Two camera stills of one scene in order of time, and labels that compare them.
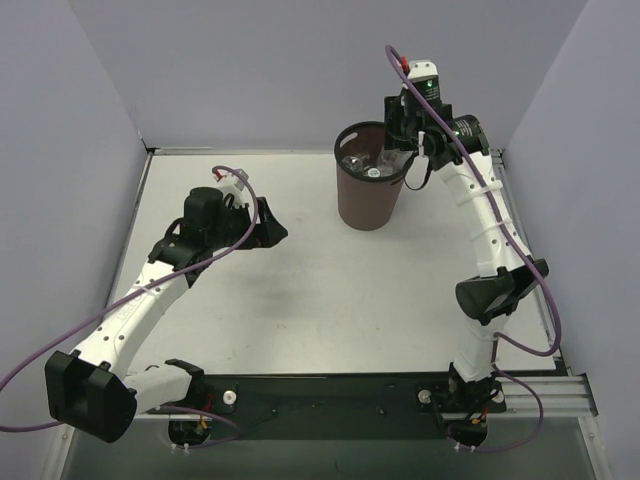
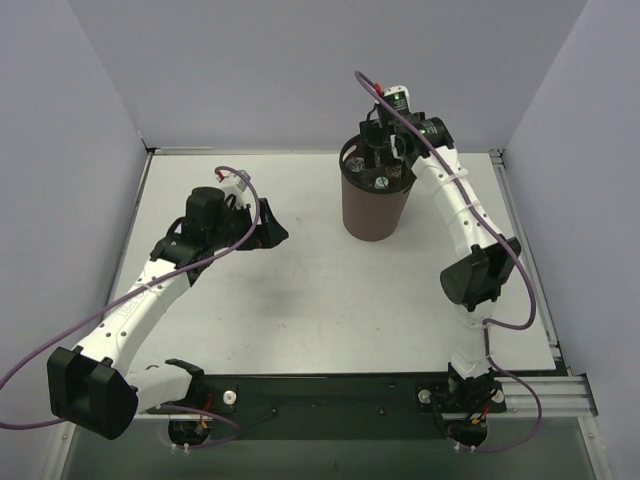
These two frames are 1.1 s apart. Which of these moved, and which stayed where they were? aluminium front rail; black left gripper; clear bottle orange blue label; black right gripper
Moved: black right gripper
Stayed: aluminium front rail; black left gripper; clear bottle orange blue label
